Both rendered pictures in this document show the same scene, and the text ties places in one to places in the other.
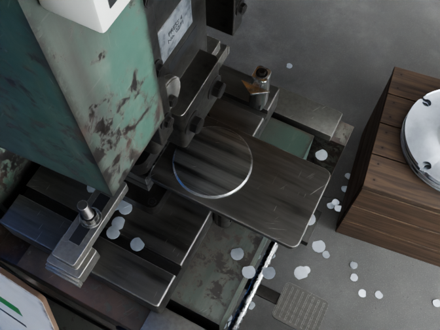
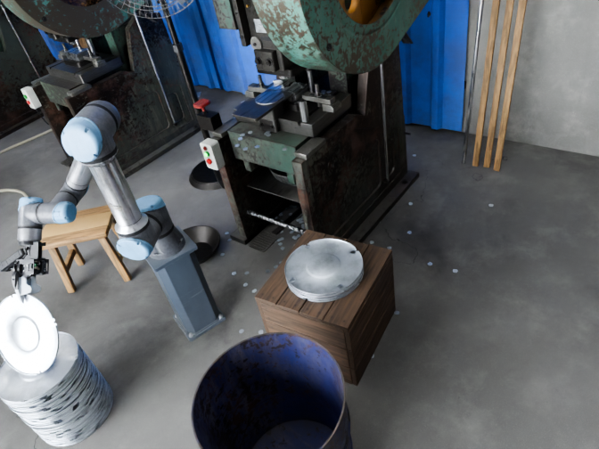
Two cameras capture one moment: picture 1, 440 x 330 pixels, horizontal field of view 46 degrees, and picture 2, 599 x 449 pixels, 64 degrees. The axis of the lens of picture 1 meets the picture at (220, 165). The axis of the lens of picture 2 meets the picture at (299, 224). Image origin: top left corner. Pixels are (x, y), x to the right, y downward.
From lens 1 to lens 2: 2.06 m
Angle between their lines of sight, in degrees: 62
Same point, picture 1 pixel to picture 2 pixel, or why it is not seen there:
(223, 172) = (263, 99)
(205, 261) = (250, 126)
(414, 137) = (327, 243)
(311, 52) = (471, 284)
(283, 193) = (251, 110)
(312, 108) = (310, 147)
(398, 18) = (524, 352)
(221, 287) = (239, 130)
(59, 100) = not seen: outside the picture
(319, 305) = (263, 247)
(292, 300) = (268, 237)
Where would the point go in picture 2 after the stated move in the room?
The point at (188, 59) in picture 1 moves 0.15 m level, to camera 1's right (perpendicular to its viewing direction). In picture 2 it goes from (269, 46) to (261, 61)
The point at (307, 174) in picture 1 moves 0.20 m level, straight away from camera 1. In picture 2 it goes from (257, 114) to (299, 120)
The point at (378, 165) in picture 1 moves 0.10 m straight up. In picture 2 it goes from (317, 235) to (314, 216)
